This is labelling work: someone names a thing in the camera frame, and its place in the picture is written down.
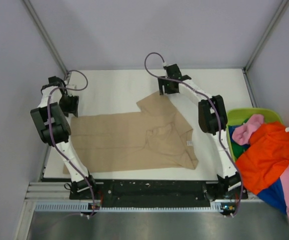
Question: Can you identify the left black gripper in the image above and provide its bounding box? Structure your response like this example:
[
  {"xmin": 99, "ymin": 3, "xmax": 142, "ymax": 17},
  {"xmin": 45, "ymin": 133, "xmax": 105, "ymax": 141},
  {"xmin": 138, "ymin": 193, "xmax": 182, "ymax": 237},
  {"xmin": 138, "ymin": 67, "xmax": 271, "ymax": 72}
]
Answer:
[{"xmin": 58, "ymin": 93, "xmax": 79, "ymax": 117}]

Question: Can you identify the beige t shirt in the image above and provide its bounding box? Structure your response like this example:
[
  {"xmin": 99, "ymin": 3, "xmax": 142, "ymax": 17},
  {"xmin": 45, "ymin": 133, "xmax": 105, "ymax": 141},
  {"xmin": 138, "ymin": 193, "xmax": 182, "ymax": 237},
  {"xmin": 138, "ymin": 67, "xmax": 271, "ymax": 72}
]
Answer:
[{"xmin": 70, "ymin": 92, "xmax": 198, "ymax": 173}]

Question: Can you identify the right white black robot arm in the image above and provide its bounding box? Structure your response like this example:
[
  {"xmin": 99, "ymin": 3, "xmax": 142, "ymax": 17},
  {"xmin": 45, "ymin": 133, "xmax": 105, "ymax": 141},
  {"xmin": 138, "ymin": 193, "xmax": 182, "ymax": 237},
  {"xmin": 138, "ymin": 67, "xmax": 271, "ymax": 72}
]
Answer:
[{"xmin": 157, "ymin": 62, "xmax": 243, "ymax": 201}]

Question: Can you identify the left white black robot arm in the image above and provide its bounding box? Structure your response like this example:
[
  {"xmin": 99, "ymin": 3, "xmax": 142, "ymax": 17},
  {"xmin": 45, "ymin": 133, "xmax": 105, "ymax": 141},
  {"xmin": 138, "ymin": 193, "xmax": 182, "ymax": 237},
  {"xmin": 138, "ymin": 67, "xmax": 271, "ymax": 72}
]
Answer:
[{"xmin": 30, "ymin": 76, "xmax": 98, "ymax": 199}]

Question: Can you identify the green plastic basket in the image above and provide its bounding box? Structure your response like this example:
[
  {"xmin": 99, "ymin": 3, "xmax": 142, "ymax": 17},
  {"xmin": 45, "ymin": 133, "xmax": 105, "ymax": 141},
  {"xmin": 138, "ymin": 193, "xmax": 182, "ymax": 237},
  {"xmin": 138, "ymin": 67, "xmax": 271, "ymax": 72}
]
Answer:
[{"xmin": 226, "ymin": 107, "xmax": 283, "ymax": 162}]

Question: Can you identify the pink t shirt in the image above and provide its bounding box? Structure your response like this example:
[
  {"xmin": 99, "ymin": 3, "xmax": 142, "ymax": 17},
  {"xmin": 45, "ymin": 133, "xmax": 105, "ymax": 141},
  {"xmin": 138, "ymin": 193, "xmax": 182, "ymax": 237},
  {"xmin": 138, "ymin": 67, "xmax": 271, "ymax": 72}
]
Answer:
[{"xmin": 232, "ymin": 114, "xmax": 265, "ymax": 146}]

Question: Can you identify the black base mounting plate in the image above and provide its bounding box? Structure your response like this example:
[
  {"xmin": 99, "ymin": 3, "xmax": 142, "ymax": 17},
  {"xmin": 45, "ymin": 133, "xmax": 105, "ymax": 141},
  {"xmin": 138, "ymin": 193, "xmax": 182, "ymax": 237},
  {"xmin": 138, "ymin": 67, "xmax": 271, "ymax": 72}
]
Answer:
[{"xmin": 64, "ymin": 179, "xmax": 248, "ymax": 208}]

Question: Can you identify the dark green t shirt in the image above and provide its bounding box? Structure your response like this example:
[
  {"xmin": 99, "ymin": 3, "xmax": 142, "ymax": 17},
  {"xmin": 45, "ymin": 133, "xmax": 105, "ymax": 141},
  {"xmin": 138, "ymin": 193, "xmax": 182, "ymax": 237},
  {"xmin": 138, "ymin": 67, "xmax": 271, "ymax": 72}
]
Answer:
[{"xmin": 231, "ymin": 142, "xmax": 250, "ymax": 159}]

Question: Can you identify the orange t shirt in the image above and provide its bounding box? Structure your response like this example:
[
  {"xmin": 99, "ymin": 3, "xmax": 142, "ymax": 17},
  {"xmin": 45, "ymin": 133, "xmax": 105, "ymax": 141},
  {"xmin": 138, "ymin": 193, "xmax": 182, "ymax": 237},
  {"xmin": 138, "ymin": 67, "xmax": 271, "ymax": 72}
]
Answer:
[{"xmin": 236, "ymin": 121, "xmax": 289, "ymax": 195}]

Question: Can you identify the blue t shirt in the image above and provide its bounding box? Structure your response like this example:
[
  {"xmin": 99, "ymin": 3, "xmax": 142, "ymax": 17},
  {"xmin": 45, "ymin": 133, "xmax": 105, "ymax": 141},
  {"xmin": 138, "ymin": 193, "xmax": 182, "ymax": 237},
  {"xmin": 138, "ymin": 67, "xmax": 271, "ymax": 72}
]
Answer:
[{"xmin": 257, "ymin": 178, "xmax": 287, "ymax": 215}]

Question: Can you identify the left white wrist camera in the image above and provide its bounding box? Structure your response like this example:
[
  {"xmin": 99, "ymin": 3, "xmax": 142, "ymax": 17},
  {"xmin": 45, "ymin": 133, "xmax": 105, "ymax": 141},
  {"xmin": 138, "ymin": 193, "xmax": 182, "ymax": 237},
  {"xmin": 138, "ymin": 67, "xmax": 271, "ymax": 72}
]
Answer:
[{"xmin": 64, "ymin": 79, "xmax": 78, "ymax": 91}]

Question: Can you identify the left aluminium frame post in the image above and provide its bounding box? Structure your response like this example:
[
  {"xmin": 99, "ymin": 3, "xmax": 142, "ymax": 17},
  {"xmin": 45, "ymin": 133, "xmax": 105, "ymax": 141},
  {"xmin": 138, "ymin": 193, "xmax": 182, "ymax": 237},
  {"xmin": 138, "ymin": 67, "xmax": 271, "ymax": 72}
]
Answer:
[{"xmin": 21, "ymin": 0, "xmax": 68, "ymax": 74}]

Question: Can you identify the aluminium frame post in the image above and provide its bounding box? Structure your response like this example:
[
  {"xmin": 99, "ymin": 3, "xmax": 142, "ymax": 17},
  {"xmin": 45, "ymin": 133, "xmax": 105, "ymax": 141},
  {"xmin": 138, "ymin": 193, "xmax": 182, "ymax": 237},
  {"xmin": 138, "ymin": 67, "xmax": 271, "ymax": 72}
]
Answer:
[
  {"xmin": 243, "ymin": 0, "xmax": 289, "ymax": 74},
  {"xmin": 21, "ymin": 0, "xmax": 68, "ymax": 74}
]

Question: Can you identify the grey slotted cable duct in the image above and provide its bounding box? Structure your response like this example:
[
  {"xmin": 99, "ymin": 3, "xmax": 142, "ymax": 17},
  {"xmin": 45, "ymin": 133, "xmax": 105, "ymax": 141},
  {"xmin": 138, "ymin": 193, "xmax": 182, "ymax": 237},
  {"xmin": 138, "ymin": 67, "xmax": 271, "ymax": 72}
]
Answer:
[{"xmin": 34, "ymin": 201, "xmax": 237, "ymax": 213}]

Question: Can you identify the right aluminium frame post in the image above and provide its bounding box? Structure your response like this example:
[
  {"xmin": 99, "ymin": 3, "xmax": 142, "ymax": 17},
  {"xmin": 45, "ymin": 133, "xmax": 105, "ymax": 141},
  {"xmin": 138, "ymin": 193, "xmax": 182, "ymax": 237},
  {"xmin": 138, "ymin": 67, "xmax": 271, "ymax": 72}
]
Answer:
[{"xmin": 243, "ymin": 0, "xmax": 289, "ymax": 74}]

